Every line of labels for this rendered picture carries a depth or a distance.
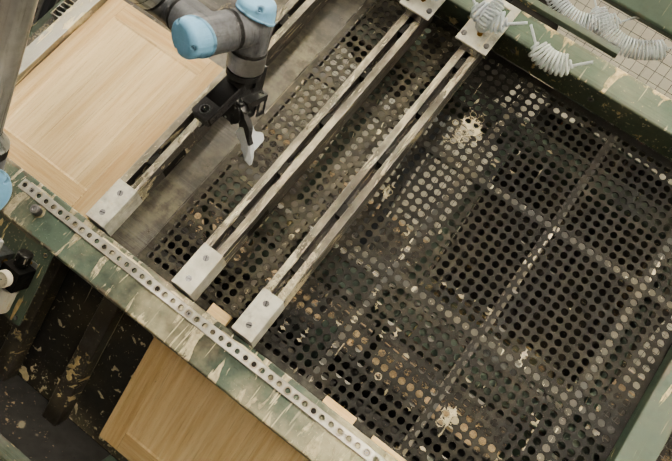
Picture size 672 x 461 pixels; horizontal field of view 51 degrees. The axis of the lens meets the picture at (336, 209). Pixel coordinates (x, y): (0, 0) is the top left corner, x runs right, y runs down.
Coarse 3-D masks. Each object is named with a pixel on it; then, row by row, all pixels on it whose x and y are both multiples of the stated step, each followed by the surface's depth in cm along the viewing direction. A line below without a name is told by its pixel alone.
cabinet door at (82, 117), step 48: (96, 48) 202; (144, 48) 203; (48, 96) 196; (96, 96) 196; (144, 96) 197; (192, 96) 197; (48, 144) 191; (96, 144) 191; (144, 144) 191; (96, 192) 186
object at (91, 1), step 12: (84, 0) 205; (96, 0) 205; (72, 12) 204; (84, 12) 204; (60, 24) 202; (72, 24) 202; (48, 36) 200; (60, 36) 201; (36, 48) 199; (48, 48) 199; (24, 60) 197; (36, 60) 198; (24, 72) 197
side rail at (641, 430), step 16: (656, 384) 168; (640, 400) 171; (656, 400) 167; (640, 416) 165; (656, 416) 165; (624, 432) 167; (640, 432) 164; (656, 432) 164; (624, 448) 162; (640, 448) 163; (656, 448) 163
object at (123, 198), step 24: (312, 0) 203; (288, 24) 200; (192, 120) 192; (168, 144) 188; (192, 144) 192; (144, 168) 185; (168, 168) 188; (120, 192) 180; (144, 192) 184; (96, 216) 178; (120, 216) 181
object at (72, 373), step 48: (48, 288) 205; (0, 336) 221; (48, 336) 215; (96, 336) 201; (144, 336) 203; (288, 336) 235; (48, 384) 217; (96, 384) 211; (336, 384) 231; (384, 384) 231; (96, 432) 214; (432, 432) 224
